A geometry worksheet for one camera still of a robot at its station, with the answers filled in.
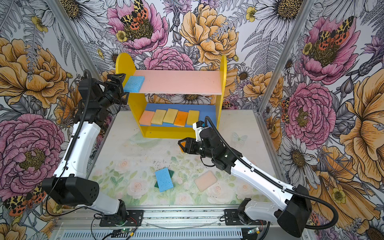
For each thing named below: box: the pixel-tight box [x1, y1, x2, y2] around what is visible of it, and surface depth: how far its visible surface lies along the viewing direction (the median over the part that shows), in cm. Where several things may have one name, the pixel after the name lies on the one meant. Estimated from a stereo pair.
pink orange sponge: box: [138, 110, 155, 126], surface depth 98 cm
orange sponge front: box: [173, 110, 189, 128], surface depth 96 cm
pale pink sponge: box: [194, 171, 217, 192], surface depth 88 cm
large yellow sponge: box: [163, 108, 179, 125], surface depth 99 cm
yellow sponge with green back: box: [151, 109, 167, 125], surface depth 99 cm
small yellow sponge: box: [187, 110, 200, 126], surface depth 101 cm
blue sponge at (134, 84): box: [124, 75, 146, 93], surface depth 78 cm
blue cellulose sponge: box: [155, 168, 174, 193], surface depth 85 cm
